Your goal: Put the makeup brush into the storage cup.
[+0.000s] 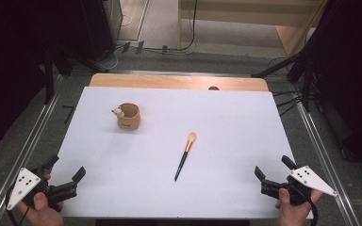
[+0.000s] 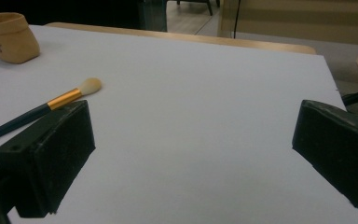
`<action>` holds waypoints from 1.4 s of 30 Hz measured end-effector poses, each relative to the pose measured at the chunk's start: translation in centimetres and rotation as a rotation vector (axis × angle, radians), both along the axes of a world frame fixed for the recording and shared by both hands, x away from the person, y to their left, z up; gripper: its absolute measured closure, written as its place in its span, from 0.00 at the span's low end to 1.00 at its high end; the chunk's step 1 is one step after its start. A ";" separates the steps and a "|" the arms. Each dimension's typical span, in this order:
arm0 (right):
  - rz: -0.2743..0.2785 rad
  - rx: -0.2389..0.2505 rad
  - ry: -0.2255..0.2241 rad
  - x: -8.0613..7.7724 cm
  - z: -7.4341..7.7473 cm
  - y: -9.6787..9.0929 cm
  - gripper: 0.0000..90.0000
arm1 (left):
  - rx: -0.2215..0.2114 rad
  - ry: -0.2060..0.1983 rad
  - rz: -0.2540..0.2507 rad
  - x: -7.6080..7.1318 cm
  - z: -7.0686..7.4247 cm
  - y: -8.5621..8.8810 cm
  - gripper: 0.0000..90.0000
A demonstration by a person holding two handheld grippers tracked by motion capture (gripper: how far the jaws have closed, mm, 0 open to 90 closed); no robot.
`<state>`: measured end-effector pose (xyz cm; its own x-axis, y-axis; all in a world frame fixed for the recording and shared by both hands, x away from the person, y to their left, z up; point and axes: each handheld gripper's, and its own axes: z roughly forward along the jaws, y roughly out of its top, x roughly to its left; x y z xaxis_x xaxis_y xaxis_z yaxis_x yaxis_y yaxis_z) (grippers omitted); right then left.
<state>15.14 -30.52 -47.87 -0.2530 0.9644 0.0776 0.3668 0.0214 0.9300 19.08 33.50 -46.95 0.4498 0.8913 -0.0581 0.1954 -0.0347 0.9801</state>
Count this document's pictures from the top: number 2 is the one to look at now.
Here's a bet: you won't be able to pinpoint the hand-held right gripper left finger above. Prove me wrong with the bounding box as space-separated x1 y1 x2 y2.
0 99 97 218

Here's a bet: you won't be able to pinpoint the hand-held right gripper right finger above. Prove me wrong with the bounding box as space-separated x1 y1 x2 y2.
291 99 358 215

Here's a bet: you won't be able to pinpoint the makeup brush with gold ferrule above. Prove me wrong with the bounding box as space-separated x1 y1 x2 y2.
0 77 103 147

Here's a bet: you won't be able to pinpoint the tan fabric pouch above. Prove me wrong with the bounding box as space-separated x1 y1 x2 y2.
0 12 41 65

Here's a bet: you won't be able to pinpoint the white table mat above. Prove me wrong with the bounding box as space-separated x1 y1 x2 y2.
0 24 358 224

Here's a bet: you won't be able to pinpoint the chair legs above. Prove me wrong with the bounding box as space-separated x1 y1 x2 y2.
176 0 222 17

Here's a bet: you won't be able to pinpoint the black cable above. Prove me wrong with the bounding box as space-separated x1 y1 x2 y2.
232 0 242 39

